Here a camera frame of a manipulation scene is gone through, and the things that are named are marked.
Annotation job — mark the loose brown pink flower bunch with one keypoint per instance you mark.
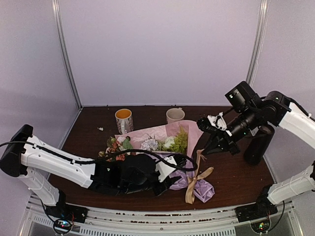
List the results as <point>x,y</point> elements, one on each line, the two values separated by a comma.
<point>115,145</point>

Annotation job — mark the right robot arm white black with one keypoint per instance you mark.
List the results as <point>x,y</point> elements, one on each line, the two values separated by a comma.
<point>284,129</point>

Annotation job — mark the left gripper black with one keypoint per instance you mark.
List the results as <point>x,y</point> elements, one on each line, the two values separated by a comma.
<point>169,182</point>

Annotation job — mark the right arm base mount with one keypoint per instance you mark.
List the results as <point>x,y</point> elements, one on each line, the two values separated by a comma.
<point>258,216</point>

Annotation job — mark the right aluminium frame post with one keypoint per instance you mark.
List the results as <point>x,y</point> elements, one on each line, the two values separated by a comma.
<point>258,42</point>

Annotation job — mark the left aluminium frame post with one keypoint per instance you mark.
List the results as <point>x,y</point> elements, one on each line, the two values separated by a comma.
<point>65,56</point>

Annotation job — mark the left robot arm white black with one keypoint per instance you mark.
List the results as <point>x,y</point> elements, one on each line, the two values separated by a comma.
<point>26,155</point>

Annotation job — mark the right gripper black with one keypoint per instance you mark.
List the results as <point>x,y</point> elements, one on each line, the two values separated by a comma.
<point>220,141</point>

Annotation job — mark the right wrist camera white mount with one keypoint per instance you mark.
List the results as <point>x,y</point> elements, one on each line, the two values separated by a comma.
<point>219,123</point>

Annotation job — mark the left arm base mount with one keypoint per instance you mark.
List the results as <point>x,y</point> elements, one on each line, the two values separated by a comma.
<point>64,216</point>

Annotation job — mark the beige floral mug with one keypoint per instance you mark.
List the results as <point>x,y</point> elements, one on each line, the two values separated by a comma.
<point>174,115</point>

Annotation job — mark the tan satin ribbon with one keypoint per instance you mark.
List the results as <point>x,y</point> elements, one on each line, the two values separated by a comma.
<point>189,196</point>

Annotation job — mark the black cylindrical vase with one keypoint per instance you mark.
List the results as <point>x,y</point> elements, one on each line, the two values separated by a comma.
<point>259,144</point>

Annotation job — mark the yellow-inside floral mug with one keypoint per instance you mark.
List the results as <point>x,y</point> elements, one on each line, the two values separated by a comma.
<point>124,121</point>

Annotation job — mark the purple pink flower bouquet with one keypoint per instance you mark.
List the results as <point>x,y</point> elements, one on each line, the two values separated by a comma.
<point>171,144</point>

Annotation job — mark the aluminium frame post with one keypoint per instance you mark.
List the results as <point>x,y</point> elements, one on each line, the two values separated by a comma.
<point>65,56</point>
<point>258,42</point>

